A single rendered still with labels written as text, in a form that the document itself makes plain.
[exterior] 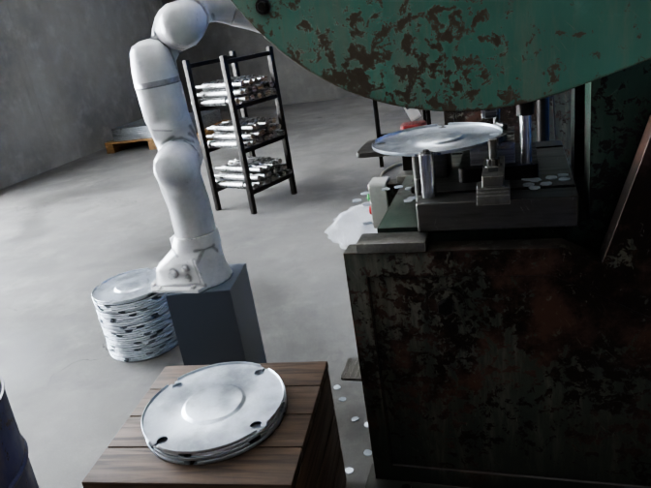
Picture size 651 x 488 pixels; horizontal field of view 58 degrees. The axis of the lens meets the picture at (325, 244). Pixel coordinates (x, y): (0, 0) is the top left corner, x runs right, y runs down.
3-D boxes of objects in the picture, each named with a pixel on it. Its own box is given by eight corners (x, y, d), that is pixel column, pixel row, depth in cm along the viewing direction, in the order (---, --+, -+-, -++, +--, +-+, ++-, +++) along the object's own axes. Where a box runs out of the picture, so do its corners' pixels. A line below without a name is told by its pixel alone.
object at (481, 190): (477, 205, 111) (474, 152, 107) (480, 179, 126) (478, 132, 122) (510, 204, 109) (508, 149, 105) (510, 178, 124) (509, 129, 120)
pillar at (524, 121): (520, 165, 121) (518, 95, 116) (520, 162, 123) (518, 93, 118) (532, 164, 121) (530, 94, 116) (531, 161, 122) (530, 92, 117)
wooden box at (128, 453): (130, 615, 121) (80, 482, 108) (198, 477, 155) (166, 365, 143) (321, 627, 112) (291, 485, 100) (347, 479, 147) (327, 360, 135)
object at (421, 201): (418, 232, 119) (415, 203, 117) (441, 170, 159) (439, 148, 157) (578, 227, 110) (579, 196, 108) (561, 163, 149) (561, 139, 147)
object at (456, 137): (501, 150, 116) (501, 146, 116) (358, 161, 125) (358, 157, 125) (504, 121, 142) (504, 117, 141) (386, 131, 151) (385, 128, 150)
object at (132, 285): (76, 303, 214) (75, 301, 213) (120, 270, 239) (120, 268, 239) (144, 303, 205) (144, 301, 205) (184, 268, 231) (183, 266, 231)
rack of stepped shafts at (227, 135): (259, 215, 364) (228, 54, 330) (208, 209, 391) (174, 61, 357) (302, 194, 395) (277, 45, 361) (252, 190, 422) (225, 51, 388)
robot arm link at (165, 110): (131, 91, 140) (145, 84, 157) (161, 192, 149) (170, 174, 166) (177, 82, 140) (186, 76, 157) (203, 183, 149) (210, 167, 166)
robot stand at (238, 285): (201, 432, 173) (165, 295, 157) (219, 395, 190) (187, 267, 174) (261, 429, 170) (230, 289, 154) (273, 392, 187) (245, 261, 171)
